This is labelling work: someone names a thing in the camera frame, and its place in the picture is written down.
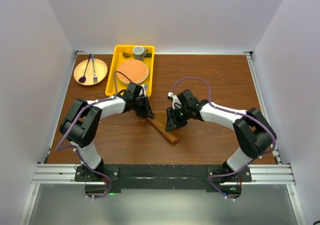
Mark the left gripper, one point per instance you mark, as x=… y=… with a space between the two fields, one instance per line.
x=146 y=111

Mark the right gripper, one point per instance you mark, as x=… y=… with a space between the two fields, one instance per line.
x=172 y=123

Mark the orange cloth napkin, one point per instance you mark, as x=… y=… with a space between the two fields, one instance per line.
x=159 y=122

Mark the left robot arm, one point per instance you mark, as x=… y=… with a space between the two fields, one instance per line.
x=80 y=125

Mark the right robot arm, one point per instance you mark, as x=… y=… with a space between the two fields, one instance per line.
x=254 y=134

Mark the woven orange round plate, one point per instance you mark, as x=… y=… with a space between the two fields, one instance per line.
x=132 y=70

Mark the white cup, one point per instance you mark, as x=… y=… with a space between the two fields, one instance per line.
x=139 y=52

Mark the iridescent metal fork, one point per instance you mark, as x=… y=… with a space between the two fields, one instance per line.
x=95 y=78

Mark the beige round plate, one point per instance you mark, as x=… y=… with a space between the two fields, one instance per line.
x=101 y=69

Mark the yellow plastic tray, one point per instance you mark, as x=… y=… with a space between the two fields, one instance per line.
x=118 y=59

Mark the purple metal spoon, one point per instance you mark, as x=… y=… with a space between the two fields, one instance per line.
x=82 y=79

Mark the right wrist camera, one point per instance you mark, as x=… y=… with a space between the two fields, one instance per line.
x=176 y=104

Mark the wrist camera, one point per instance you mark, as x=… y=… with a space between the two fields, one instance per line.
x=144 y=89
x=176 y=104

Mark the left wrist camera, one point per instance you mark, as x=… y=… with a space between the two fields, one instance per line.
x=144 y=89

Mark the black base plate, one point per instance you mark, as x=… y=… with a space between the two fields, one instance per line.
x=174 y=177

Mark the aluminium frame rail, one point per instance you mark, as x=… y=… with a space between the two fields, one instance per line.
x=268 y=174

